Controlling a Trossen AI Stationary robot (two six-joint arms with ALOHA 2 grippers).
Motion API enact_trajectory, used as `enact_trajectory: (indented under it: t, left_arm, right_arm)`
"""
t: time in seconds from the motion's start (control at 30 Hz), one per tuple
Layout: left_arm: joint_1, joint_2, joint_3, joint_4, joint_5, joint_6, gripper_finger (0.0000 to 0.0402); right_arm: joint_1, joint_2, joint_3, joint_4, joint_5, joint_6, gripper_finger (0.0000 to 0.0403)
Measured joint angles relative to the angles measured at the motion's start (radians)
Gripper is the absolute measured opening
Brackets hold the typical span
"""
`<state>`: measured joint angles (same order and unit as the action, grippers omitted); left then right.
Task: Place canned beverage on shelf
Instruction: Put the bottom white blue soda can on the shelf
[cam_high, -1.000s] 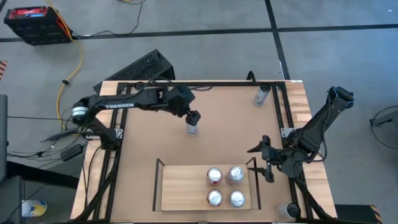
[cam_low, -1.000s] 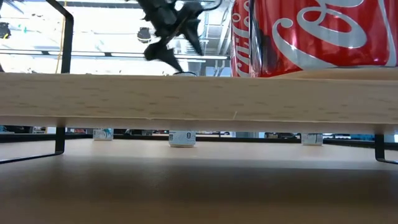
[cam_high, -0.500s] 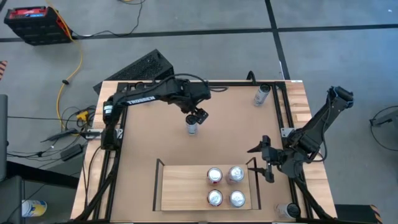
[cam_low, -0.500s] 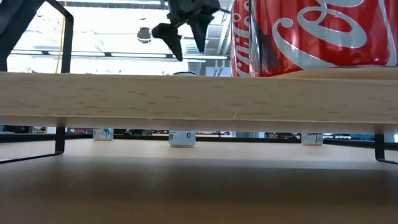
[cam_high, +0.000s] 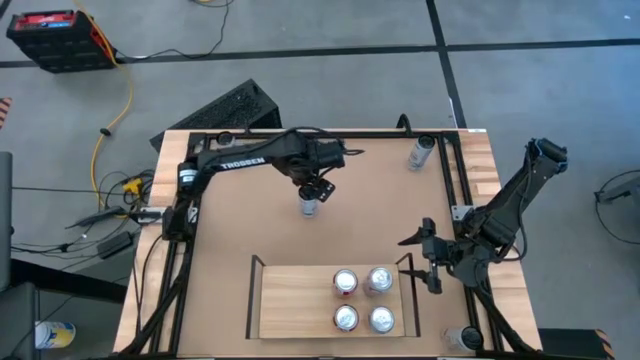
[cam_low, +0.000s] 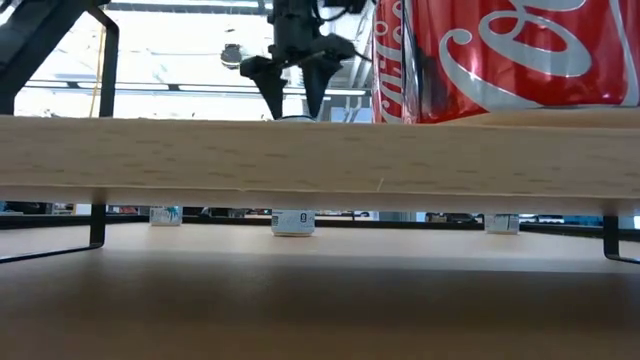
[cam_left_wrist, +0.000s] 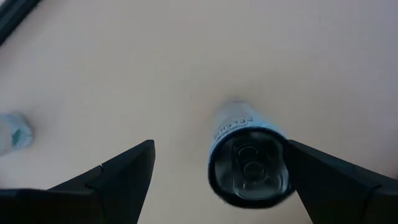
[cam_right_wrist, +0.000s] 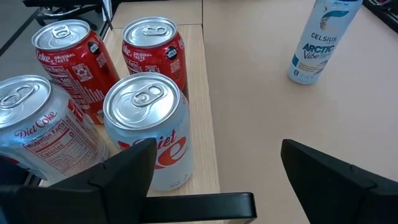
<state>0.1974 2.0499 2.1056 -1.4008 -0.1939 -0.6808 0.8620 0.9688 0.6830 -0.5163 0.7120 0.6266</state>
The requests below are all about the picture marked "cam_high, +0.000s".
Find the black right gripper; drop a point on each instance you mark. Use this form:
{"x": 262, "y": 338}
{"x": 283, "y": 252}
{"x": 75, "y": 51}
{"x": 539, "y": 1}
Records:
{"x": 445, "y": 257}

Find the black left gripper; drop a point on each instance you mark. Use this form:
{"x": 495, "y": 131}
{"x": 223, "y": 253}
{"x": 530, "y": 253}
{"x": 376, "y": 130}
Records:
{"x": 312, "y": 177}

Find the silver diet cola can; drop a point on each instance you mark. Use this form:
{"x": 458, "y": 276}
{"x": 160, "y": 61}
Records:
{"x": 381, "y": 319}
{"x": 380, "y": 279}

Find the red cola can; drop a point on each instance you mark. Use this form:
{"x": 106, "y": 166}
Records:
{"x": 346, "y": 316}
{"x": 345, "y": 281}

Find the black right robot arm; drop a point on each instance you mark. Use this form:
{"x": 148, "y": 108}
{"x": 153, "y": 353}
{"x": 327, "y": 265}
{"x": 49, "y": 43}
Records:
{"x": 505, "y": 210}

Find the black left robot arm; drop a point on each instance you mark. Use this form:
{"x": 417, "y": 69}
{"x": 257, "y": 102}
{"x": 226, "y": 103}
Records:
{"x": 240, "y": 162}

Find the tan hardboard table mat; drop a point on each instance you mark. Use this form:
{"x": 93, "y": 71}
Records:
{"x": 250, "y": 225}

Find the black perforated box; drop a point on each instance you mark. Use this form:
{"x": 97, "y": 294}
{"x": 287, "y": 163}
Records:
{"x": 235, "y": 107}

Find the black curved hook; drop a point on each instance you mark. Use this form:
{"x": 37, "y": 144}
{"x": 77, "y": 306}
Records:
{"x": 403, "y": 120}

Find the wooden tray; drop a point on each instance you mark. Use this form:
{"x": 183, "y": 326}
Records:
{"x": 295, "y": 300}

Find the black box with hazard stripes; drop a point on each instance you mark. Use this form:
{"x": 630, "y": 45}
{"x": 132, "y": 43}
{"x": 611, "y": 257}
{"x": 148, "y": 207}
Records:
{"x": 570, "y": 345}

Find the black power adapter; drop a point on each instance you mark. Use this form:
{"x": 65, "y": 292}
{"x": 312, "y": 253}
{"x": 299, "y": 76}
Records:
{"x": 116, "y": 245}

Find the dark grey power strip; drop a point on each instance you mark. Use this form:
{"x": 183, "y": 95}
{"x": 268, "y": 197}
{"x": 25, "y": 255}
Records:
{"x": 100, "y": 217}

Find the black and red tool case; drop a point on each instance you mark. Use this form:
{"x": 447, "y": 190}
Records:
{"x": 60, "y": 45}

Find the white and yellow can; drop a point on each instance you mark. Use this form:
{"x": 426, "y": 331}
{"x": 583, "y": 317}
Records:
{"x": 54, "y": 334}

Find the grey cabinet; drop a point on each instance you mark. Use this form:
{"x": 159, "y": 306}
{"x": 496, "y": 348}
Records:
{"x": 4, "y": 220}

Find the orange black striped object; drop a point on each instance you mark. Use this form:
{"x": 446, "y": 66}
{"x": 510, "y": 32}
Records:
{"x": 4, "y": 112}

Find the black aluminium table frame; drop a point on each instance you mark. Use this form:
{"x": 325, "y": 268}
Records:
{"x": 380, "y": 135}

